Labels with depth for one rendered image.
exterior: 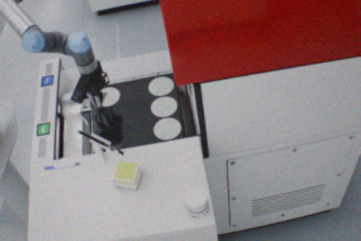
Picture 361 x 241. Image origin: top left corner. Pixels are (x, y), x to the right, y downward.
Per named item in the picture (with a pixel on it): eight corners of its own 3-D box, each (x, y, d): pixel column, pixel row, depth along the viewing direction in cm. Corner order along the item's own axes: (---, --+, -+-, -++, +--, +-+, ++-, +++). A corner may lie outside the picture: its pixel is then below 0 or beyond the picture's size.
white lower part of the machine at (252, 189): (298, 102, 283) (308, 2, 221) (337, 213, 230) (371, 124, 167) (190, 122, 283) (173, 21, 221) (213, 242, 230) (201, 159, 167)
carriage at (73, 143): (84, 98, 190) (82, 93, 187) (85, 170, 166) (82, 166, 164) (67, 101, 190) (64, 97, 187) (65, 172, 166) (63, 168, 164)
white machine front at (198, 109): (180, 19, 220) (169, -48, 190) (209, 157, 167) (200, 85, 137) (173, 21, 220) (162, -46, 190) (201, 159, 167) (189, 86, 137)
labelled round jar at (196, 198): (207, 198, 140) (205, 184, 133) (211, 218, 136) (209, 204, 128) (185, 202, 140) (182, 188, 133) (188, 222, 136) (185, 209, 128)
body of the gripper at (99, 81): (110, 83, 174) (103, 61, 165) (97, 98, 169) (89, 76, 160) (95, 77, 177) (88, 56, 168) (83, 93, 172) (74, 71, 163)
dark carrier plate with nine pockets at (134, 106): (175, 72, 187) (175, 72, 186) (187, 140, 165) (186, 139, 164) (93, 88, 187) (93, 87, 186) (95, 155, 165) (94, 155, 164)
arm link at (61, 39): (39, 28, 154) (61, 34, 150) (58, 30, 165) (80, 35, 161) (35, 49, 156) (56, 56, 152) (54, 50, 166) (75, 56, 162)
